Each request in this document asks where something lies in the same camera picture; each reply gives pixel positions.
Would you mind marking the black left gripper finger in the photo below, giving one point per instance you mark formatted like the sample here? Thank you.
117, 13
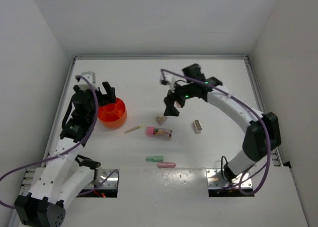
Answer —
102, 98
109, 97

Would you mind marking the orange round divided container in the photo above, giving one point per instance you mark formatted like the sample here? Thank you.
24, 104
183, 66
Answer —
113, 115

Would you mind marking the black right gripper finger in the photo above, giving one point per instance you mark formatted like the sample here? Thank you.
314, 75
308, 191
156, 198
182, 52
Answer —
167, 100
171, 110

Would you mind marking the beige yellow pencil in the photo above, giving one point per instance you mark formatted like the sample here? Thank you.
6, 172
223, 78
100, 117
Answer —
134, 128

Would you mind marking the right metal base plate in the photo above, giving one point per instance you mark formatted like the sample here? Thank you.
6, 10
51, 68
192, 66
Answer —
216, 181

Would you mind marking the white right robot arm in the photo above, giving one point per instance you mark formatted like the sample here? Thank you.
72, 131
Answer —
262, 131

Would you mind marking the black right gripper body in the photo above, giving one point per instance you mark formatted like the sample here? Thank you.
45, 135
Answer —
181, 93

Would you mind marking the beige white correction tape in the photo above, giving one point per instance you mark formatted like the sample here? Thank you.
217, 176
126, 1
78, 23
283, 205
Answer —
197, 126

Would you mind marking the pink capped clear bottle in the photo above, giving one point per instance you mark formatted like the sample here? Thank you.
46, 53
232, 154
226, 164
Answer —
159, 132

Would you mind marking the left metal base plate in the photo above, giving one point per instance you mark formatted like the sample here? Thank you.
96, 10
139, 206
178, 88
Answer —
106, 179

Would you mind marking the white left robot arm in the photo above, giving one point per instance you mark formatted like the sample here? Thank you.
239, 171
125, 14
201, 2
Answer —
65, 176

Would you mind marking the metal base plate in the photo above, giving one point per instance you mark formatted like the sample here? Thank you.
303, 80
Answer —
106, 179
216, 181

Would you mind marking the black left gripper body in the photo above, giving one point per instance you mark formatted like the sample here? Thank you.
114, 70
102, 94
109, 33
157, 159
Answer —
92, 113

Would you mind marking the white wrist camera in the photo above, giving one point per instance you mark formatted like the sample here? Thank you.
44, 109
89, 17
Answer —
90, 77
168, 80

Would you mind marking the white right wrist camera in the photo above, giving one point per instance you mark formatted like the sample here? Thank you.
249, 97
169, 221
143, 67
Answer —
168, 80

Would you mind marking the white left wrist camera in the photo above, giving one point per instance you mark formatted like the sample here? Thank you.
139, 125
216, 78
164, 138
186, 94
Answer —
90, 77

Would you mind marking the green highlighter marker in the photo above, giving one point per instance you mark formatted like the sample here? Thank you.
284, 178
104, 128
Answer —
156, 158

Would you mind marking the beige eraser pair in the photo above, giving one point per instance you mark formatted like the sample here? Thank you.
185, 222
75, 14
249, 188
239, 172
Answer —
160, 119

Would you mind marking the pink highlighter marker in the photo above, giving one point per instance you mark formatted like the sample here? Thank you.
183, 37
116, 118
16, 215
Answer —
166, 165

